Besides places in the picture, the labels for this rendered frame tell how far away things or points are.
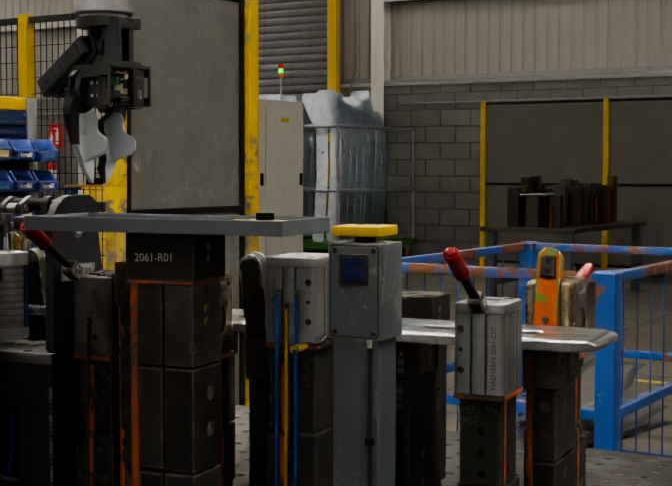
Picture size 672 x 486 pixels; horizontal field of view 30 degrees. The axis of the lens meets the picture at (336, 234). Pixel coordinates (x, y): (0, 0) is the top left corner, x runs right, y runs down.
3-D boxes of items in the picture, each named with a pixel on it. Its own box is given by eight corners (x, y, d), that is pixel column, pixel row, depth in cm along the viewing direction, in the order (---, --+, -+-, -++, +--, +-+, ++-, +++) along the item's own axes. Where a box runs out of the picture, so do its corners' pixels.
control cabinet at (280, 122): (178, 288, 1279) (176, 46, 1266) (137, 285, 1307) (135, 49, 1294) (305, 272, 1483) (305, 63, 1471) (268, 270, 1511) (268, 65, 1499)
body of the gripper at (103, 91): (107, 109, 157) (106, 12, 156) (63, 111, 162) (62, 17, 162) (153, 112, 163) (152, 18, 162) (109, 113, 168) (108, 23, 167)
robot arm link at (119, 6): (61, -16, 161) (110, -9, 168) (62, 19, 162) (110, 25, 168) (99, -22, 157) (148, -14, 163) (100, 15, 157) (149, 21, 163)
